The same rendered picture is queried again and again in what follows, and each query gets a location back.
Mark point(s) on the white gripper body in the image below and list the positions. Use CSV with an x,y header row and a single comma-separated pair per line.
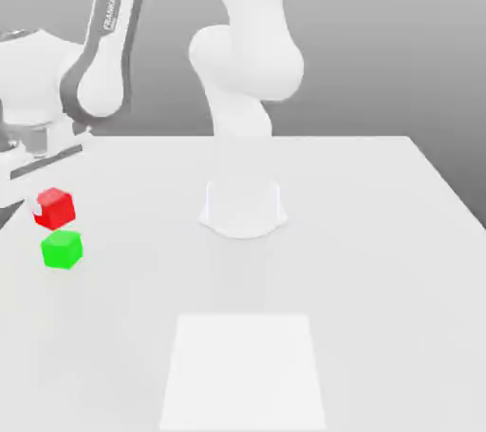
x,y
34,177

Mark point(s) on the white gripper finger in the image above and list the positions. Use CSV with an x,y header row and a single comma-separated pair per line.
x,y
36,208

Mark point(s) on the small green cube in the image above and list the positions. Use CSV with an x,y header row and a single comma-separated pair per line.
x,y
62,251

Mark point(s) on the small red cube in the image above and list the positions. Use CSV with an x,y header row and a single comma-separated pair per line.
x,y
57,210

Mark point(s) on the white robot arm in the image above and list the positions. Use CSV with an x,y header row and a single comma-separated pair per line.
x,y
246,60

